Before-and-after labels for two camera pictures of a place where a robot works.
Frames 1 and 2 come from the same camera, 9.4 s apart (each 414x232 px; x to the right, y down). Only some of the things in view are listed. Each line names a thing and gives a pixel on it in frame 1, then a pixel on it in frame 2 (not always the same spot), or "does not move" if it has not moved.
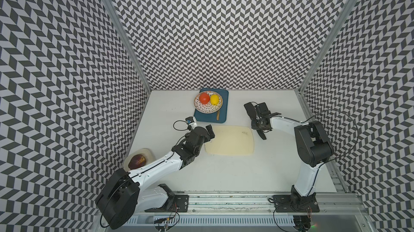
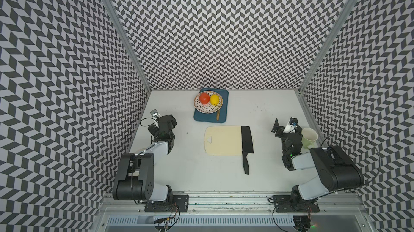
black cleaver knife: x=252 y=114 -> x=247 y=146
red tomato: x=204 y=98 does not move
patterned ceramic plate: x=208 y=108 does not move
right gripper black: x=254 y=126 -> x=280 y=130
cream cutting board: x=230 y=140 does not move
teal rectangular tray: x=212 y=117 does not move
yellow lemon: x=214 y=99 does not move
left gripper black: x=211 y=134 -> x=153 y=129
